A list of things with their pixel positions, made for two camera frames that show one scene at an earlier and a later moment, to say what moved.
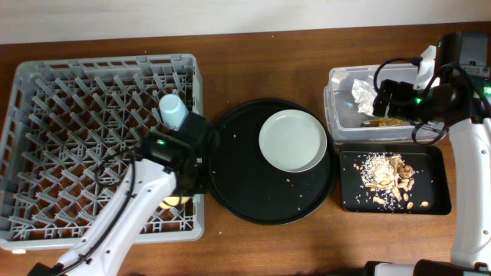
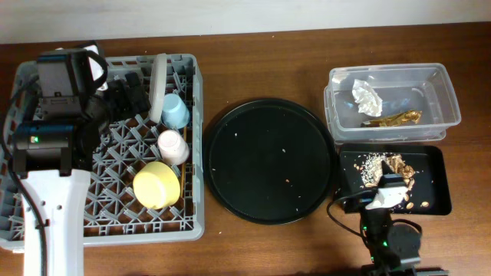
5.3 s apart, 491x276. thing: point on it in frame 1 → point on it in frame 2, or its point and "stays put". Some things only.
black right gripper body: (383, 100) → (392, 180)
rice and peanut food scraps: (387, 179) stays put
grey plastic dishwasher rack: (69, 131) stays put
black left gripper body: (196, 125) → (128, 94)
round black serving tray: (243, 182) stays put
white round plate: (291, 140) → (158, 89)
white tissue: (364, 94) stays put
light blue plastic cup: (173, 111) stays put
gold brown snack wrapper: (387, 121) stays put
